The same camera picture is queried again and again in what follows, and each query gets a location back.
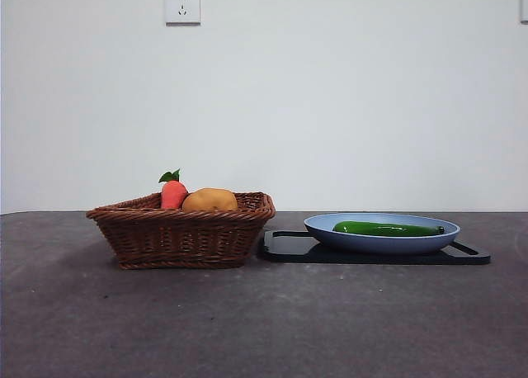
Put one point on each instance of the orange carrot with green leaves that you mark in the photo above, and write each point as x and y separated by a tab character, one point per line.
172	194

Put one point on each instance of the brown woven wicker basket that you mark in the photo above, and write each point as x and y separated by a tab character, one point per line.
177	237

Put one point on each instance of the yellow-brown potato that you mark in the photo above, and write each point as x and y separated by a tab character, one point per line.
210	199

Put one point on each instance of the light blue round plate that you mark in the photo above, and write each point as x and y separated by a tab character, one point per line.
371	242

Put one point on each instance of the white wall power socket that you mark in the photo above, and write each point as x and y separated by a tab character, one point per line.
182	6

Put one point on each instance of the long green pepper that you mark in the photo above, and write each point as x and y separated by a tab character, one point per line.
379	228

